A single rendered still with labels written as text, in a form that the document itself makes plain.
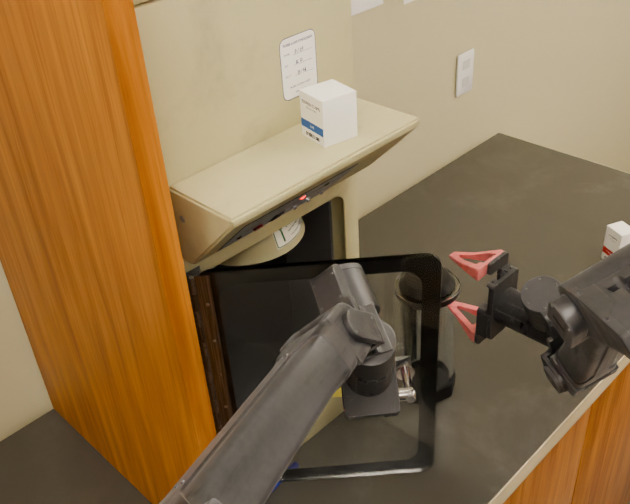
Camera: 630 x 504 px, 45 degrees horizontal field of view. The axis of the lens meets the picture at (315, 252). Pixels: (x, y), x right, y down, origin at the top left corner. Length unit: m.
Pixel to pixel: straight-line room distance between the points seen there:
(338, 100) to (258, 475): 0.49
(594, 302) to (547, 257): 1.06
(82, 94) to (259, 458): 0.39
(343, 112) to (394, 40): 0.91
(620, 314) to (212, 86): 0.50
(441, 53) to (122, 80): 1.37
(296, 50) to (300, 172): 0.17
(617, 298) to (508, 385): 0.76
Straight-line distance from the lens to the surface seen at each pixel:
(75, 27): 0.74
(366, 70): 1.77
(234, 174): 0.89
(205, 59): 0.87
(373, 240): 1.77
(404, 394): 1.01
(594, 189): 2.03
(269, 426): 0.61
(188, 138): 0.88
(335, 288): 0.84
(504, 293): 1.16
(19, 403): 1.49
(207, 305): 0.96
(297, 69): 0.97
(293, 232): 1.09
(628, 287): 0.71
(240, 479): 0.56
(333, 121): 0.92
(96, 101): 0.76
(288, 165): 0.89
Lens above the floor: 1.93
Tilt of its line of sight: 34 degrees down
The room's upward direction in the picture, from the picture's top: 4 degrees counter-clockwise
